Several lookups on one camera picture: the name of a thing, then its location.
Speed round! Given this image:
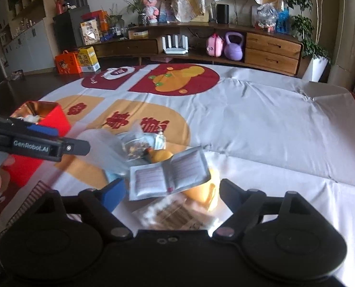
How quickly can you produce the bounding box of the black cabinet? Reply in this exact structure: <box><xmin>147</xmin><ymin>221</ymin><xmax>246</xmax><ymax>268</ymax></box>
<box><xmin>52</xmin><ymin>4</ymin><xmax>91</xmax><ymax>55</ymax></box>

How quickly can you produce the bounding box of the clear plastic bag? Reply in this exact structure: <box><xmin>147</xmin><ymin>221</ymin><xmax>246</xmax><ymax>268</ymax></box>
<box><xmin>76</xmin><ymin>127</ymin><xmax>143</xmax><ymax>177</ymax></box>

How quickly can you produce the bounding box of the printed tablecloth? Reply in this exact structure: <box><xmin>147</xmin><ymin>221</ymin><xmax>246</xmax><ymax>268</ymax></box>
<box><xmin>0</xmin><ymin>63</ymin><xmax>355</xmax><ymax>284</ymax></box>

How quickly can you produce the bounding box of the small potted plant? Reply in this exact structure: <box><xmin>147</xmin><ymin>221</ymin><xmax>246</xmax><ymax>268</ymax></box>
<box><xmin>125</xmin><ymin>0</ymin><xmax>149</xmax><ymax>26</ymax></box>

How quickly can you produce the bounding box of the tall green plant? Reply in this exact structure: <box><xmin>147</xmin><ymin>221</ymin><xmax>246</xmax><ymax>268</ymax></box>
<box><xmin>283</xmin><ymin>0</ymin><xmax>332</xmax><ymax>63</ymax></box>

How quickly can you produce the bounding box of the orange and red box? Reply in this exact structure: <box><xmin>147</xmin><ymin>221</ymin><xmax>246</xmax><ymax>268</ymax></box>
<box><xmin>82</xmin><ymin>10</ymin><xmax>110</xmax><ymax>32</ymax></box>

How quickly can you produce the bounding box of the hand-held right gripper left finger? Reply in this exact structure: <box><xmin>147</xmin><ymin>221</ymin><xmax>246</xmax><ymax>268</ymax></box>
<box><xmin>38</xmin><ymin>178</ymin><xmax>134</xmax><ymax>240</ymax></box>

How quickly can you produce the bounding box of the flat cardboard box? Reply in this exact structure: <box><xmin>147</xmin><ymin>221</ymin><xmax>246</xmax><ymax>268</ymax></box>
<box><xmin>128</xmin><ymin>29</ymin><xmax>149</xmax><ymax>39</ymax></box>

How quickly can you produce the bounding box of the clear packet of dried bits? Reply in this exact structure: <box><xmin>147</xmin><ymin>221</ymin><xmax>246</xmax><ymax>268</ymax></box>
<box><xmin>120</xmin><ymin>132</ymin><xmax>167</xmax><ymax>160</ymax></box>

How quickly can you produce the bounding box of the clear bag of small goods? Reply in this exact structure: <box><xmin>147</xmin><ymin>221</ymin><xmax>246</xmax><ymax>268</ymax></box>
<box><xmin>256</xmin><ymin>2</ymin><xmax>279</xmax><ymax>32</ymax></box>

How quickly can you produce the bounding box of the white planter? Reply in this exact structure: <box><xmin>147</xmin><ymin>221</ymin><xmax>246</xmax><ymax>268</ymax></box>
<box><xmin>302</xmin><ymin>56</ymin><xmax>329</xmax><ymax>83</ymax></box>

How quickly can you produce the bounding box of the wooden wall shelf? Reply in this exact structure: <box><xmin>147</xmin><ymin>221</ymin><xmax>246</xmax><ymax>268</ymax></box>
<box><xmin>4</xmin><ymin>0</ymin><xmax>46</xmax><ymax>36</ymax></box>

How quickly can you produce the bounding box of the yellow carton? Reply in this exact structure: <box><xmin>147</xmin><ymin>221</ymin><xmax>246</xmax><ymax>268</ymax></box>
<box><xmin>76</xmin><ymin>46</ymin><xmax>101</xmax><ymax>72</ymax></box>

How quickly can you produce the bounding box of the red tin box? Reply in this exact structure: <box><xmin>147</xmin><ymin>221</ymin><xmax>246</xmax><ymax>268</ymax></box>
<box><xmin>4</xmin><ymin>101</ymin><xmax>72</xmax><ymax>186</ymax></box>

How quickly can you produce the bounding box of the orange gift bag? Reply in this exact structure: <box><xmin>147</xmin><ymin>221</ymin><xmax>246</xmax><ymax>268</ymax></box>
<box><xmin>55</xmin><ymin>51</ymin><xmax>83</xmax><ymax>75</ymax></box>

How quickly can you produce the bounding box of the black speaker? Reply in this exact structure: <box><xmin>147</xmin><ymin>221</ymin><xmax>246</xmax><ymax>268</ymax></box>
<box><xmin>217</xmin><ymin>4</ymin><xmax>230</xmax><ymax>24</ymax></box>

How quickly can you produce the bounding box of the orange round object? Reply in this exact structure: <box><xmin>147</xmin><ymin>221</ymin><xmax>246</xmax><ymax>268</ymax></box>
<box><xmin>144</xmin><ymin>148</ymin><xmax>174</xmax><ymax>165</ymax></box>

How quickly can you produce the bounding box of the blue packet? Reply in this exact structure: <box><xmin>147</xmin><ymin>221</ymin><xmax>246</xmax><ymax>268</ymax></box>
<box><xmin>275</xmin><ymin>10</ymin><xmax>291</xmax><ymax>34</ymax></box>

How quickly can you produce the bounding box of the transparent wrapped biscuit packet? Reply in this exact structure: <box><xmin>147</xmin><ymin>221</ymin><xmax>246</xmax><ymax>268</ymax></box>
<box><xmin>132</xmin><ymin>199</ymin><xmax>215</xmax><ymax>231</ymax></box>

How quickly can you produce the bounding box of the wooden TV cabinet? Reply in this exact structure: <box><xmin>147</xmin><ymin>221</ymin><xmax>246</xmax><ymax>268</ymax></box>
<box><xmin>88</xmin><ymin>22</ymin><xmax>304</xmax><ymax>77</ymax></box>

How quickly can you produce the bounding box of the white router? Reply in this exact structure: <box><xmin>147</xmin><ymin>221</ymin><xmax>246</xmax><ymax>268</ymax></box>
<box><xmin>161</xmin><ymin>35</ymin><xmax>190</xmax><ymax>55</ymax></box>

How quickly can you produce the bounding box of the pink toy case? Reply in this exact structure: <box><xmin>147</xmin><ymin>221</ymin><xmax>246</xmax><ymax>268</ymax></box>
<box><xmin>206</xmin><ymin>34</ymin><xmax>225</xmax><ymax>57</ymax></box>

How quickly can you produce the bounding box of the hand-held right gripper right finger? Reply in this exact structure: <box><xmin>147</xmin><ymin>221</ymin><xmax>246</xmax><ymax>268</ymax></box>
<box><xmin>212</xmin><ymin>179</ymin><xmax>311</xmax><ymax>240</ymax></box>

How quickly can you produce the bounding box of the pink doll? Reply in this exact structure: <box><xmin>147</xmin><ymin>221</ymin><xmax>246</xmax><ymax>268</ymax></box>
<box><xmin>139</xmin><ymin>0</ymin><xmax>160</xmax><ymax>24</ymax></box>

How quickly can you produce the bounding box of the silver foil packet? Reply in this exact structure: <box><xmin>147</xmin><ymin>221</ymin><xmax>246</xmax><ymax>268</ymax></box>
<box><xmin>128</xmin><ymin>145</ymin><xmax>211</xmax><ymax>201</ymax></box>

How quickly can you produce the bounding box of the white cupboard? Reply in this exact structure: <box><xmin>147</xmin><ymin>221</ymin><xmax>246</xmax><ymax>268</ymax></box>
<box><xmin>2</xmin><ymin>19</ymin><xmax>56</xmax><ymax>75</ymax></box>

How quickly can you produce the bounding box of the snack box with window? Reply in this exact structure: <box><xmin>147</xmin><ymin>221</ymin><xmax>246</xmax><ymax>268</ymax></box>
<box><xmin>80</xmin><ymin>19</ymin><xmax>101</xmax><ymax>46</ymax></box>

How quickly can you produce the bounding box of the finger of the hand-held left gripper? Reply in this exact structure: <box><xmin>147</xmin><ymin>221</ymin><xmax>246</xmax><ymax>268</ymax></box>
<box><xmin>7</xmin><ymin>117</ymin><xmax>60</xmax><ymax>139</ymax></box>

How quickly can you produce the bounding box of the purple kettlebell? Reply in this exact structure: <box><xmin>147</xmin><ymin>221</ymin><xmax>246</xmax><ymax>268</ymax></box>
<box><xmin>224</xmin><ymin>32</ymin><xmax>244</xmax><ymax>61</ymax></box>

